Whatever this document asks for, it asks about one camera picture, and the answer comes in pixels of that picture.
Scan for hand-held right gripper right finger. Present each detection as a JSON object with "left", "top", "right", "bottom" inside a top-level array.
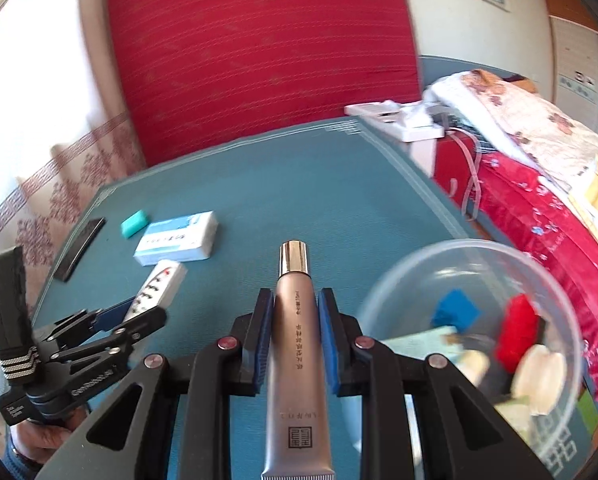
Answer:
[{"left": 318, "top": 287, "right": 554, "bottom": 480}]

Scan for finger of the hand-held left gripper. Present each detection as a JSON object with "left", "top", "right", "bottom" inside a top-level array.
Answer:
[
  {"left": 31, "top": 297, "right": 138, "bottom": 356},
  {"left": 51, "top": 306, "right": 168, "bottom": 368}
]

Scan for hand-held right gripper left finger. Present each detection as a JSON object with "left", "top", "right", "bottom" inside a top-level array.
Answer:
[{"left": 64, "top": 287, "right": 276, "bottom": 480}]

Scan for rose gold cosmetic tube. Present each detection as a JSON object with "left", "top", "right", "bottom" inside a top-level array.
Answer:
[{"left": 261, "top": 241, "right": 336, "bottom": 480}]

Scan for white remote control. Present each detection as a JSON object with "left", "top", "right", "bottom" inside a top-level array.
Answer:
[{"left": 123, "top": 260, "right": 188, "bottom": 322}]

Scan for clear plastic bowl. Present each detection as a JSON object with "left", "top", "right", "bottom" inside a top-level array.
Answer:
[{"left": 341, "top": 239, "right": 586, "bottom": 466}]

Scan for red toy block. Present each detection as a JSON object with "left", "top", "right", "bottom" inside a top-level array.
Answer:
[{"left": 495, "top": 294, "right": 540, "bottom": 373}]

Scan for white ceramic cup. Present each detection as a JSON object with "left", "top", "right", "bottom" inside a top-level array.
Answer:
[{"left": 510, "top": 344, "right": 568, "bottom": 416}]

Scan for person's left forearm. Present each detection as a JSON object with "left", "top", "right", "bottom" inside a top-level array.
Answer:
[{"left": 4, "top": 430, "right": 44, "bottom": 476}]

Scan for teal covered desktop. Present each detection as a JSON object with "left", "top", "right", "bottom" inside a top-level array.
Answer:
[{"left": 31, "top": 116, "right": 594, "bottom": 480}]

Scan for person's left hand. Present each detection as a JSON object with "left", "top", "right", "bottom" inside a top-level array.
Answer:
[{"left": 16, "top": 402, "right": 90, "bottom": 453}]

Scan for black phone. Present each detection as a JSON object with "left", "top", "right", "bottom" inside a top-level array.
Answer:
[{"left": 53, "top": 217, "right": 107, "bottom": 282}]

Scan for green and white box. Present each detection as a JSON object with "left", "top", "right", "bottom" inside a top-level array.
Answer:
[{"left": 379, "top": 326, "right": 490, "bottom": 383}]

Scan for teal eraser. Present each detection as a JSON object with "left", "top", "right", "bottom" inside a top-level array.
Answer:
[{"left": 120, "top": 208, "right": 151, "bottom": 237}]

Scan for white and blue box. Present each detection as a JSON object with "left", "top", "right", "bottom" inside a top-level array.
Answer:
[{"left": 133, "top": 211, "right": 218, "bottom": 267}]

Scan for patterned curtain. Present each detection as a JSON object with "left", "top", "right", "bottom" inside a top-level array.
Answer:
[{"left": 0, "top": 25, "right": 147, "bottom": 411}]

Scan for blue toy block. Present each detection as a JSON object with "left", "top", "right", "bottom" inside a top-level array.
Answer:
[{"left": 431, "top": 288, "right": 481, "bottom": 333}]

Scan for black lipstick tube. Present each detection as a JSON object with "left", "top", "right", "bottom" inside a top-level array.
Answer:
[{"left": 471, "top": 332, "right": 514, "bottom": 401}]

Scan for red nightstand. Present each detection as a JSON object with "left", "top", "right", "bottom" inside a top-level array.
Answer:
[{"left": 431, "top": 132, "right": 484, "bottom": 221}]

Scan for white electric heater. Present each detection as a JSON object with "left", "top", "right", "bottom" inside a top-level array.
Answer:
[{"left": 345, "top": 100, "right": 447, "bottom": 176}]

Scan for white tissue box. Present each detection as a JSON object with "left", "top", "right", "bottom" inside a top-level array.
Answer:
[{"left": 398, "top": 101, "right": 434, "bottom": 130}]

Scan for red floral blanket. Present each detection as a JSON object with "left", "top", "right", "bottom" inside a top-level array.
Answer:
[{"left": 471, "top": 152, "right": 598, "bottom": 421}]

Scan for green paper bag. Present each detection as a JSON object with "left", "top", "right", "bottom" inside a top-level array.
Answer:
[{"left": 574, "top": 387, "right": 598, "bottom": 443}]

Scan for white floral quilt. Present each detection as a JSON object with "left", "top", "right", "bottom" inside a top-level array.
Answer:
[{"left": 424, "top": 71, "right": 598, "bottom": 191}]

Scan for brown cloth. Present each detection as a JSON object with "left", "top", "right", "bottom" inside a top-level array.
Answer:
[{"left": 466, "top": 69, "right": 538, "bottom": 95}]

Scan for white wardrobe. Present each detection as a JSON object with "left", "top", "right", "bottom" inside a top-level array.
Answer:
[{"left": 539, "top": 0, "right": 598, "bottom": 133}]

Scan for white cable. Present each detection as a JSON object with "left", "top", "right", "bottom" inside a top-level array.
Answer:
[{"left": 449, "top": 127, "right": 482, "bottom": 221}]

